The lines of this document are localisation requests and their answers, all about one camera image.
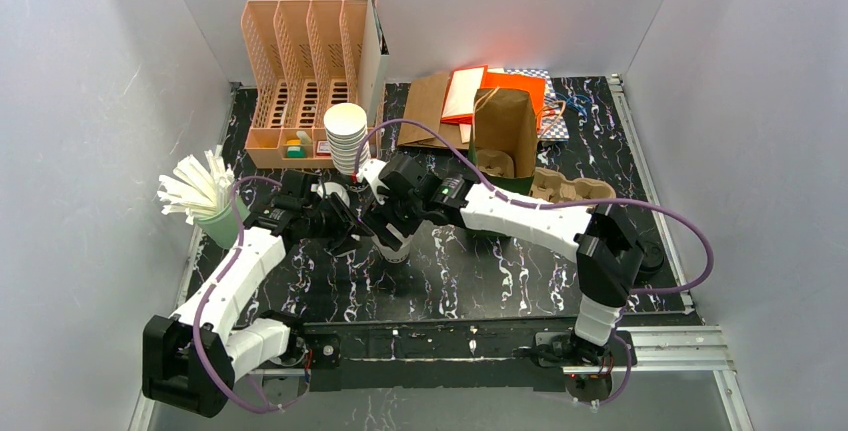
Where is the single white paper cup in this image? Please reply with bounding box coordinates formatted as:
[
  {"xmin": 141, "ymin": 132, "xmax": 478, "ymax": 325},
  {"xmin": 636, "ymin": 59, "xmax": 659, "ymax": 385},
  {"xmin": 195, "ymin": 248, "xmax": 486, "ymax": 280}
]
[{"xmin": 373, "ymin": 233, "xmax": 413, "ymax": 263}]

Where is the single pulp cup carrier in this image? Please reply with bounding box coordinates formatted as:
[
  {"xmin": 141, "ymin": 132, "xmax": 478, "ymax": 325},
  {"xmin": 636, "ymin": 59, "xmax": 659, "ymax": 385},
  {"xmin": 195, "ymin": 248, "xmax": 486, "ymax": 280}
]
[{"xmin": 476, "ymin": 149, "xmax": 515, "ymax": 178}]

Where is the green paper bag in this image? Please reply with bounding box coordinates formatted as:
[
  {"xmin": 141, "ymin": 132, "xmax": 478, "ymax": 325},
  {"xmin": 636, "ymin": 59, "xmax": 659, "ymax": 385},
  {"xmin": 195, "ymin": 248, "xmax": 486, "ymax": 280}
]
[{"xmin": 469, "ymin": 88, "xmax": 538, "ymax": 196}]

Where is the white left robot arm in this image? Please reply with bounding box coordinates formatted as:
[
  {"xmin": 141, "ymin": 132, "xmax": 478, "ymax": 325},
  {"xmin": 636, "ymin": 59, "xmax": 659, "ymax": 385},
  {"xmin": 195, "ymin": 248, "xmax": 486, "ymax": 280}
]
[{"xmin": 141, "ymin": 171, "xmax": 364, "ymax": 418}]

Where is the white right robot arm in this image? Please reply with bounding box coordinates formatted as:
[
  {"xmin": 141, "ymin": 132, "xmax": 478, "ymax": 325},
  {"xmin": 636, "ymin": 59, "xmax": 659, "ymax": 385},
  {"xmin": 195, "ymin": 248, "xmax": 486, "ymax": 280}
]
[{"xmin": 352, "ymin": 155, "xmax": 645, "ymax": 366}]

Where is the white cup lid stack back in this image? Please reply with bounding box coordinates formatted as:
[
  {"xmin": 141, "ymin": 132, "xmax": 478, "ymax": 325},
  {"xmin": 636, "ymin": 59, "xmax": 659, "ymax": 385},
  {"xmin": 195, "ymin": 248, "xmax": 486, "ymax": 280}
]
[{"xmin": 310, "ymin": 181, "xmax": 350, "ymax": 207}]

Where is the stack of white paper cups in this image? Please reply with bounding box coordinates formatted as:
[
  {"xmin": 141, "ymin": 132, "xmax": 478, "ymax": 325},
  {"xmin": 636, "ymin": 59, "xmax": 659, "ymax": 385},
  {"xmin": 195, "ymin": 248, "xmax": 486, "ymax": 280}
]
[{"xmin": 323, "ymin": 103, "xmax": 371, "ymax": 176}]

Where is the brown kraft paper bag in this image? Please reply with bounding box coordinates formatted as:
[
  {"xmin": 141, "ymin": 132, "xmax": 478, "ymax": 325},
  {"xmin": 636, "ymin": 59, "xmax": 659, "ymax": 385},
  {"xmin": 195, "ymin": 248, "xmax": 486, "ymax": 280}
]
[{"xmin": 397, "ymin": 72, "xmax": 469, "ymax": 150}]

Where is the green straw holder cup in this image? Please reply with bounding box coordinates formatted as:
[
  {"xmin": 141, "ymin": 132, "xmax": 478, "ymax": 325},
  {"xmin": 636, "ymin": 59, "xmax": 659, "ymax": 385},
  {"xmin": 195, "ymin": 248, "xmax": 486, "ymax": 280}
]
[{"xmin": 194, "ymin": 194, "xmax": 250, "ymax": 249}]

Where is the orange paper bag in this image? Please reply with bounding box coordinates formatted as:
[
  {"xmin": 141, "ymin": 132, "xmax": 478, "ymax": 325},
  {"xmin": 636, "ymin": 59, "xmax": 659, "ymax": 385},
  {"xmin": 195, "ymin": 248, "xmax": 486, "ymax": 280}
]
[{"xmin": 440, "ymin": 65, "xmax": 547, "ymax": 125}]

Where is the bundle of white wrapped straws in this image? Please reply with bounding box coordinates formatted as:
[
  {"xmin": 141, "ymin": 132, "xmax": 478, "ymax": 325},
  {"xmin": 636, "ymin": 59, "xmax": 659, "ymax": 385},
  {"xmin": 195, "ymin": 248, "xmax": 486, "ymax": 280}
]
[{"xmin": 156, "ymin": 145, "xmax": 235, "ymax": 225}]

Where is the stack of pulp cup carriers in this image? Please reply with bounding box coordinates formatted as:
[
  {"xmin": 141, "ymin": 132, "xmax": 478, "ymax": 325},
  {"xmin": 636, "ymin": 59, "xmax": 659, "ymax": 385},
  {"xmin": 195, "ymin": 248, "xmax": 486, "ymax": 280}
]
[{"xmin": 530, "ymin": 167, "xmax": 616, "ymax": 203}]

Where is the checkered blue white bag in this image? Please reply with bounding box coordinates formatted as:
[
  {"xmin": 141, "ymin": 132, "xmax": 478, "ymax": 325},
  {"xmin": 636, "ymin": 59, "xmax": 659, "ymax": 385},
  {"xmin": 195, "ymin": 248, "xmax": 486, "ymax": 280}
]
[{"xmin": 505, "ymin": 68, "xmax": 569, "ymax": 142}]

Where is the stack of black cup lids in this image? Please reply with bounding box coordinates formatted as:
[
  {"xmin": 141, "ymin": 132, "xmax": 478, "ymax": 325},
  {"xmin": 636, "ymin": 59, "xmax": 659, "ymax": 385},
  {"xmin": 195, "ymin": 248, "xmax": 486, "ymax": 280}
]
[{"xmin": 637, "ymin": 240, "xmax": 666, "ymax": 281}]

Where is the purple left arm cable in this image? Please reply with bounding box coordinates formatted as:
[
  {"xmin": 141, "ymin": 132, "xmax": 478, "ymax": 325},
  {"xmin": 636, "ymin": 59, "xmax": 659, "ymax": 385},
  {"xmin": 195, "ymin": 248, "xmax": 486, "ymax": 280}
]
[{"xmin": 192, "ymin": 174, "xmax": 293, "ymax": 415}]

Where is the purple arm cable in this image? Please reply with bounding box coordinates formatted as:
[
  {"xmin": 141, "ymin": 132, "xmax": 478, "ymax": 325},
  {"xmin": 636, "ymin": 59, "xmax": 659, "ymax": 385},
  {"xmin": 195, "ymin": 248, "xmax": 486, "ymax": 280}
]
[
  {"xmin": 192, "ymin": 174, "xmax": 293, "ymax": 415},
  {"xmin": 352, "ymin": 117, "xmax": 717, "ymax": 409}
]

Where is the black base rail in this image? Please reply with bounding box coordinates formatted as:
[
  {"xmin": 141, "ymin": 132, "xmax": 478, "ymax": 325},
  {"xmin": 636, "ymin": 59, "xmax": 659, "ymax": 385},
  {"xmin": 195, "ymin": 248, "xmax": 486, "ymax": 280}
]
[{"xmin": 299, "ymin": 316, "xmax": 638, "ymax": 392}]

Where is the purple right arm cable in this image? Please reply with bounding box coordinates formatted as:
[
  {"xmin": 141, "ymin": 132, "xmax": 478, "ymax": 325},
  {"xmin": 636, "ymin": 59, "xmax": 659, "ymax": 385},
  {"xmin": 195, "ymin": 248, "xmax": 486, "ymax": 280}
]
[{"xmin": 352, "ymin": 117, "xmax": 717, "ymax": 409}]

